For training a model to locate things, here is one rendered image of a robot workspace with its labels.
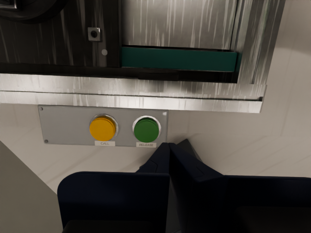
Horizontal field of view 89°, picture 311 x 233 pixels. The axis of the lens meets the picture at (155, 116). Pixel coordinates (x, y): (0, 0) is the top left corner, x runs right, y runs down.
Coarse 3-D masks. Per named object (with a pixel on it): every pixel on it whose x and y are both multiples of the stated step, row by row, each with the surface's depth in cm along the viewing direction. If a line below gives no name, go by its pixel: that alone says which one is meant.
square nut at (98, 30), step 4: (88, 28) 20; (92, 28) 20; (96, 28) 20; (88, 32) 20; (92, 32) 21; (100, 32) 20; (88, 36) 20; (92, 36) 21; (100, 36) 20; (92, 40) 21; (96, 40) 20; (100, 40) 21
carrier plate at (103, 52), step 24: (72, 0) 20; (96, 0) 20; (120, 0) 22; (0, 24) 21; (24, 24) 21; (48, 24) 21; (72, 24) 21; (96, 24) 21; (120, 24) 22; (0, 48) 22; (24, 48) 22; (48, 48) 22; (72, 48) 22; (96, 48) 22; (120, 48) 23
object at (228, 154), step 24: (24, 144) 38; (48, 144) 38; (192, 144) 38; (216, 144) 38; (240, 144) 38; (264, 144) 38; (288, 144) 38; (48, 168) 40; (72, 168) 40; (96, 168) 40; (120, 168) 40; (216, 168) 40; (240, 168) 40; (264, 168) 40; (288, 168) 40
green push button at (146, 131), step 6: (144, 120) 25; (150, 120) 25; (138, 126) 25; (144, 126) 25; (150, 126) 25; (156, 126) 25; (138, 132) 25; (144, 132) 25; (150, 132) 25; (156, 132) 25; (138, 138) 25; (144, 138) 25; (150, 138) 25
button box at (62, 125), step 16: (48, 112) 25; (64, 112) 25; (80, 112) 25; (96, 112) 25; (112, 112) 25; (128, 112) 25; (144, 112) 25; (160, 112) 25; (48, 128) 26; (64, 128) 26; (80, 128) 26; (128, 128) 26; (160, 128) 26; (64, 144) 27; (80, 144) 27; (96, 144) 27; (112, 144) 27; (128, 144) 27; (144, 144) 27; (160, 144) 27
